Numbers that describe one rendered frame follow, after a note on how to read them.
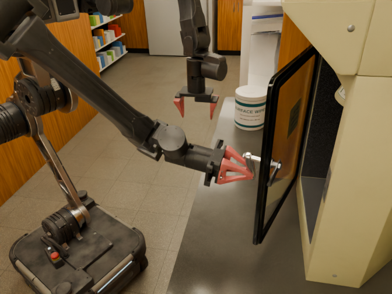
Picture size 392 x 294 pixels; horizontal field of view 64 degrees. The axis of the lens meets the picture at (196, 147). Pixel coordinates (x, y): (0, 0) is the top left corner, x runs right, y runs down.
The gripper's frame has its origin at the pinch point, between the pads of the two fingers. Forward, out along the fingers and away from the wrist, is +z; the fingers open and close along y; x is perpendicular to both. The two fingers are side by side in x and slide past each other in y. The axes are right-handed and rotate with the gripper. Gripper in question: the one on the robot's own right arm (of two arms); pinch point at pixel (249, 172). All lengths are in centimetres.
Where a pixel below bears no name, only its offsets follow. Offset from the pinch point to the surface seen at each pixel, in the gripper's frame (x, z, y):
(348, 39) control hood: -34.1, 7.7, -5.6
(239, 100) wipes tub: 16, -11, 55
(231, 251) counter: 19.8, 0.7, -8.2
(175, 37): 162, -174, 446
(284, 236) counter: 18.8, 12.9, 0.2
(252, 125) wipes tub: 25, -3, 53
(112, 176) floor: 146, -105, 105
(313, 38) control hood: -33.5, 3.2, -6.2
